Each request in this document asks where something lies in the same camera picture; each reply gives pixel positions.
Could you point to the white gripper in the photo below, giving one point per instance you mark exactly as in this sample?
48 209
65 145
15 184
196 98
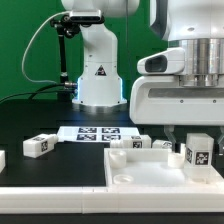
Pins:
160 100

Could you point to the white square tabletop panel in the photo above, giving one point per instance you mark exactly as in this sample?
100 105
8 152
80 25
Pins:
147 171

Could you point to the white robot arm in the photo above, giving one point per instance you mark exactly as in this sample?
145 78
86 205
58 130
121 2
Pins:
180 57

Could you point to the tag marker sheet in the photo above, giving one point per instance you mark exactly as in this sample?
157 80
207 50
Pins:
94 134

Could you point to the white block left edge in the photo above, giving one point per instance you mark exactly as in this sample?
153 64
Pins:
2 160

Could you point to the white obstacle fence rail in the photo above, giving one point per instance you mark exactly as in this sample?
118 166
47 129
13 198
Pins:
24 200

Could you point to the camera on black stand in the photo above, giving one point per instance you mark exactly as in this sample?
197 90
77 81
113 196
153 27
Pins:
67 27

